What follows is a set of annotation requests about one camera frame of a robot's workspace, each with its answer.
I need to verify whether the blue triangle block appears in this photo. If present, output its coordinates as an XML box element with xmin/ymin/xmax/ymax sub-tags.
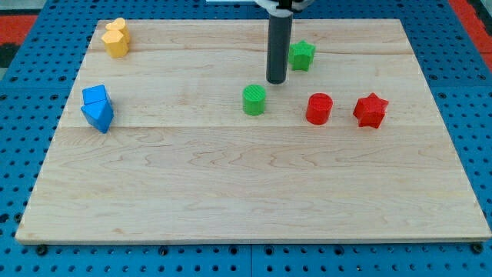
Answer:
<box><xmin>81</xmin><ymin>100</ymin><xmax>114</xmax><ymax>133</ymax></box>

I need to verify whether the light wooden board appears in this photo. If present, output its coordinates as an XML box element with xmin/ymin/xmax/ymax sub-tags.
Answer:
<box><xmin>15</xmin><ymin>19</ymin><xmax>491</xmax><ymax>245</ymax></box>

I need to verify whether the blue cube block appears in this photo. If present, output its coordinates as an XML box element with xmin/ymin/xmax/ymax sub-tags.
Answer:
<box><xmin>82</xmin><ymin>85</ymin><xmax>110</xmax><ymax>105</ymax></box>

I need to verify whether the red star block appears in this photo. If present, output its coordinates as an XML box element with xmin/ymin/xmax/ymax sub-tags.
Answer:
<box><xmin>353</xmin><ymin>92</ymin><xmax>389</xmax><ymax>128</ymax></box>

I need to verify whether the green cylinder block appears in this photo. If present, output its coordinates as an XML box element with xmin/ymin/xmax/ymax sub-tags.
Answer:
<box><xmin>242</xmin><ymin>85</ymin><xmax>266</xmax><ymax>116</ymax></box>

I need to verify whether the yellow hexagon block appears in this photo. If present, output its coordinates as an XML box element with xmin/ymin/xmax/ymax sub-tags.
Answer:
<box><xmin>101</xmin><ymin>30</ymin><xmax>128</xmax><ymax>58</ymax></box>

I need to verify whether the green star block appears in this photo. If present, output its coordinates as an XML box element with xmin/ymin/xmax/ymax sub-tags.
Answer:
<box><xmin>288</xmin><ymin>40</ymin><xmax>316</xmax><ymax>72</ymax></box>

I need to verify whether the red cylinder block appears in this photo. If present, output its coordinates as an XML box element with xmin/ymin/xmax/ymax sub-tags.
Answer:
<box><xmin>305</xmin><ymin>92</ymin><xmax>334</xmax><ymax>125</ymax></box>

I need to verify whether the yellow heart block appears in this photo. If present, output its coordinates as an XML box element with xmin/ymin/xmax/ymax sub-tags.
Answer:
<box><xmin>105</xmin><ymin>18</ymin><xmax>131</xmax><ymax>44</ymax></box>

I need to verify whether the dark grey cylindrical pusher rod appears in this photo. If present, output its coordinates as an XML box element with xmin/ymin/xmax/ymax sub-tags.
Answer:
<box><xmin>266</xmin><ymin>15</ymin><xmax>293</xmax><ymax>85</ymax></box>

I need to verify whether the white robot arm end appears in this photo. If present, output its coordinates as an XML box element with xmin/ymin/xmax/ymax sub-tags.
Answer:
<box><xmin>254</xmin><ymin>0</ymin><xmax>315</xmax><ymax>18</ymax></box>

